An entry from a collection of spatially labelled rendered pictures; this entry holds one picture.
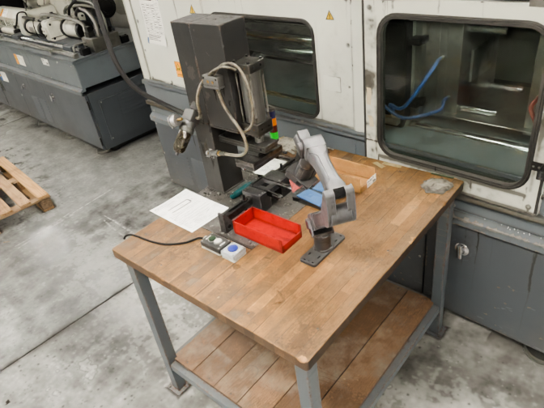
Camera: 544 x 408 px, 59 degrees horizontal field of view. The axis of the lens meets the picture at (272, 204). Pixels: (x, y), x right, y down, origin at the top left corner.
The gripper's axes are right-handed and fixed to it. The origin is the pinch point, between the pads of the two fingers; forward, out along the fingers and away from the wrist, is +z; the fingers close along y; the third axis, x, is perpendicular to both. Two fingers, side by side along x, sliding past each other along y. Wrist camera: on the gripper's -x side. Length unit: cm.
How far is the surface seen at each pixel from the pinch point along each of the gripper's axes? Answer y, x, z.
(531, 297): -99, -64, 26
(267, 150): 20.9, -10.8, 5.3
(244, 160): 25.3, -3.2, 10.2
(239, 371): -26, 31, 86
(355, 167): -5.5, -46.6, 15.7
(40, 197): 197, -6, 226
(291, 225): -5.9, 1.9, 15.1
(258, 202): 12.3, -2.8, 24.4
